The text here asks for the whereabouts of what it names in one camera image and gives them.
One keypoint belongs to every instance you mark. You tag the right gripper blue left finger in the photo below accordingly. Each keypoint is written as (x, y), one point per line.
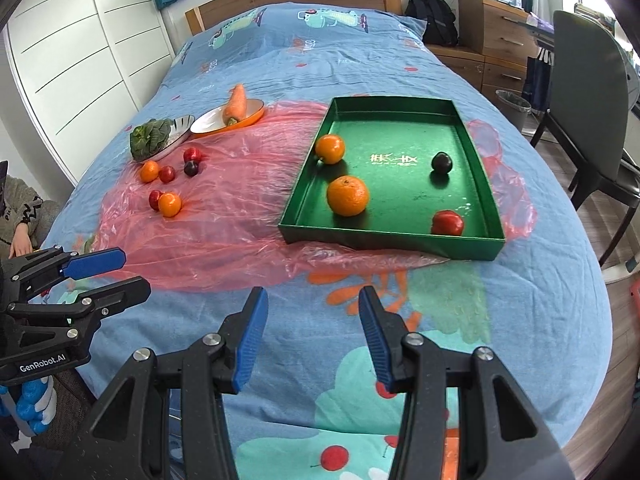
(249, 327)

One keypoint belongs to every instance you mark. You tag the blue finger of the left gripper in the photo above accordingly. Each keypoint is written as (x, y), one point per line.
(94, 263)
(112, 298)

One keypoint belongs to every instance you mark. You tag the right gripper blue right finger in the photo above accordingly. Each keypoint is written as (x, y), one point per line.
(377, 330)

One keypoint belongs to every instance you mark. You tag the small red apple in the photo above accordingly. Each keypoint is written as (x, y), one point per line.
(167, 174)
(154, 199)
(192, 155)

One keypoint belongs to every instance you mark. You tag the large orange mandarin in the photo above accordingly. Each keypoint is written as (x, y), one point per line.
(347, 196)

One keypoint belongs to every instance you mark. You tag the dark purple plum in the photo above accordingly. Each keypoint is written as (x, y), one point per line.
(442, 163)
(191, 168)

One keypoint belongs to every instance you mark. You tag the left blue white gloved hand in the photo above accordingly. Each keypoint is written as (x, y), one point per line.
(31, 405)

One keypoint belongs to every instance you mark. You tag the loose green leaf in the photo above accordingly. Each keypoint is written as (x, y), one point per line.
(88, 245)

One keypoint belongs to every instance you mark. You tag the seated person in grey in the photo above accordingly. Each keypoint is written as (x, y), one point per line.
(26, 218)

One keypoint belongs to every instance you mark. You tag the pink plastic sheet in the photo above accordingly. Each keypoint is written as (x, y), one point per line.
(226, 235)

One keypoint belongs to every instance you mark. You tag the green leafy vegetable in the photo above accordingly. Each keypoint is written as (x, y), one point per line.
(150, 138)

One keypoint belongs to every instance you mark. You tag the green rectangular tray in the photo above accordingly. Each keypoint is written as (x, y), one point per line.
(390, 142)

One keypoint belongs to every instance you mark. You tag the striped patterned bowl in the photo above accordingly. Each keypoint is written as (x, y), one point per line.
(180, 132)

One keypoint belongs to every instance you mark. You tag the orange white shallow bowl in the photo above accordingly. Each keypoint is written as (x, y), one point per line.
(215, 121)

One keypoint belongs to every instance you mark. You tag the white wardrobe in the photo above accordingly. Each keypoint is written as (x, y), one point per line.
(83, 69)

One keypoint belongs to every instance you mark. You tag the orange carrot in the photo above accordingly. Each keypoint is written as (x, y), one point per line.
(236, 107)

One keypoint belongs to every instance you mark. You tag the dark blue tote bag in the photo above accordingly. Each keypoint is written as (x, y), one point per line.
(537, 80)

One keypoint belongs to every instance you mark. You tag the black backpack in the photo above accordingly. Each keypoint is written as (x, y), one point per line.
(441, 27)

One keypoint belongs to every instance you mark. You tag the grey black chair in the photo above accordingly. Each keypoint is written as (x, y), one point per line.
(597, 151)

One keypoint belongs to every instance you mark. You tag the wooden drawer cabinet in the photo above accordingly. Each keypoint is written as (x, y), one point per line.
(494, 46)

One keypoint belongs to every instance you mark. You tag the grey desk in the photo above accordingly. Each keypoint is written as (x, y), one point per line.
(592, 77)

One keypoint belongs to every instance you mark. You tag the wire mesh trash bin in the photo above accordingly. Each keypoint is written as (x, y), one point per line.
(513, 107)

